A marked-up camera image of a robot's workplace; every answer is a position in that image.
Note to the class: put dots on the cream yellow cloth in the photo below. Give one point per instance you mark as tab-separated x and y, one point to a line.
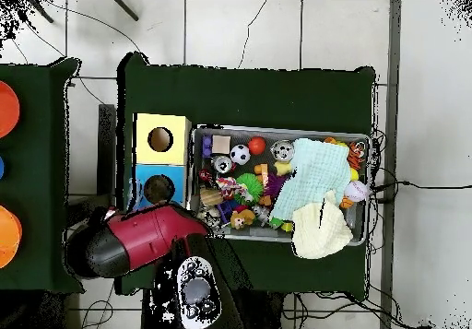
320	233

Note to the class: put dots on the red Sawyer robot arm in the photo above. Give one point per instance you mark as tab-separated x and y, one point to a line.
143	233

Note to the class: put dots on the clear mesh bin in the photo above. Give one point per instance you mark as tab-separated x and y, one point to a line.
295	133

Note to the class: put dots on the wooden box with three holes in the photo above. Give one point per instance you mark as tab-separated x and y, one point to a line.
143	148

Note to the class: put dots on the crushed silver can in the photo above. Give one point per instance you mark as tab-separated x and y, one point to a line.
222	164

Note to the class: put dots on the black and white soccer ball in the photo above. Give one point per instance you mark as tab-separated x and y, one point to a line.
240	154

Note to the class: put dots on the green spiky ball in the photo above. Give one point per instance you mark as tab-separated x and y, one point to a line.
250	187

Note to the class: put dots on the wooden cube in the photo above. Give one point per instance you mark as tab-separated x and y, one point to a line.
221	144

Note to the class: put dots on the orange red ball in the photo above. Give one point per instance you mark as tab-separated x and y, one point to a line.
256	145

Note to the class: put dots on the purple spiky ball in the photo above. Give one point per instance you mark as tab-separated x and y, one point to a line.
274	183

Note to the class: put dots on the silver can with pull tab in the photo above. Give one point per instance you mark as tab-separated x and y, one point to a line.
283	150

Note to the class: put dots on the mint green cloth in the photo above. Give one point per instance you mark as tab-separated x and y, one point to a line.
313	178

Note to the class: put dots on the white baseball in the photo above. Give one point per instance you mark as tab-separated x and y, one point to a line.
356	191

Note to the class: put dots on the side table with green cloth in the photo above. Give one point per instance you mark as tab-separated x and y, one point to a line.
44	196

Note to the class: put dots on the black metal leg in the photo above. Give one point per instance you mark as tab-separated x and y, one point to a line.
40	11
125	10

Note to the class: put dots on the blue round object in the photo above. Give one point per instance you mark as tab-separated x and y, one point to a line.
1	167

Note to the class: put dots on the orange round disc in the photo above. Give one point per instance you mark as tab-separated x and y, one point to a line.
9	233

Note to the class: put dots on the red-orange round disc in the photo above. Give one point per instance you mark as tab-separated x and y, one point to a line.
7	108

